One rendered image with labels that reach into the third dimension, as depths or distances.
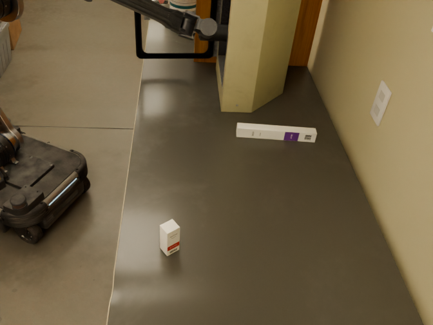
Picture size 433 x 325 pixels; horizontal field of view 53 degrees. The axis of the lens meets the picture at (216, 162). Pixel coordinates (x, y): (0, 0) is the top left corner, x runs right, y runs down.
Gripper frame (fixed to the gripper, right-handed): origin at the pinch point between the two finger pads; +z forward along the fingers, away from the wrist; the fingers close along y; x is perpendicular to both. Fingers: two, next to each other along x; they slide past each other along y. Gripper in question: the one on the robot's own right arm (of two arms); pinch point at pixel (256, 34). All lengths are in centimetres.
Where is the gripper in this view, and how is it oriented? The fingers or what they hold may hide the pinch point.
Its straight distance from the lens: 158.5
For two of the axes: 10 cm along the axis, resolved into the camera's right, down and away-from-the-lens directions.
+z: 10.0, 0.2, 0.9
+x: -0.7, 7.6, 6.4
